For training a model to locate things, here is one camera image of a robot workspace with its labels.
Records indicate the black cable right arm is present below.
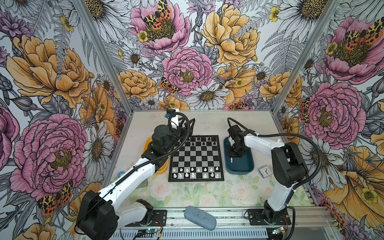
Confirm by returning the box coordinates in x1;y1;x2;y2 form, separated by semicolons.
226;117;322;190

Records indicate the aluminium front rail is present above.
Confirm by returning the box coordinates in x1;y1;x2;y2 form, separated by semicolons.
80;206;337;230

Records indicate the small white square clock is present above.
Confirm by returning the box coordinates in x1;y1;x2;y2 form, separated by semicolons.
259;165;273;179

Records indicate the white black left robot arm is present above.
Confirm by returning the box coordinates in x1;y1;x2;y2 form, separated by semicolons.
75;110;196;240

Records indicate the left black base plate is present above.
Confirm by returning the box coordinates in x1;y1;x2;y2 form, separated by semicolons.
140;210;168;227

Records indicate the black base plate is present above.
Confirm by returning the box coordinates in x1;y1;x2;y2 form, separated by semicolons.
140;210;168;227
244;209;291;226

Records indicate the yellow plastic tray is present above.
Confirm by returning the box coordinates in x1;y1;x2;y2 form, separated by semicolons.
143;137;170;175

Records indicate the black white chessboard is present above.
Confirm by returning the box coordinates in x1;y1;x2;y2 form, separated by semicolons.
169;135;225;183

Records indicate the grey blue oval pouch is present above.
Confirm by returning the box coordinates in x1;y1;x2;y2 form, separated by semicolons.
184;206;217;231

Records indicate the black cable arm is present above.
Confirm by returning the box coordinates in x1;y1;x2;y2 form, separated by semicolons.
226;117;322;190
74;113;193;235

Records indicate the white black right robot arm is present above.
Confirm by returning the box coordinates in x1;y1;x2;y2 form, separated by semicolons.
224;125;309;225

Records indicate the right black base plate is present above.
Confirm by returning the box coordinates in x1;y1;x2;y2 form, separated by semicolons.
244;209;291;226

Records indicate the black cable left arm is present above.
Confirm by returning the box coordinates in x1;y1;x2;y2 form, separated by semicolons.
74;113;193;235

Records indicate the teal plastic tray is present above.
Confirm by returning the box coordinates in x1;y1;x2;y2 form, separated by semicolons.
224;137;255;175

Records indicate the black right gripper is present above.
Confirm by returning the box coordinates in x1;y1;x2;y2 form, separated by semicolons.
226;142;246;158

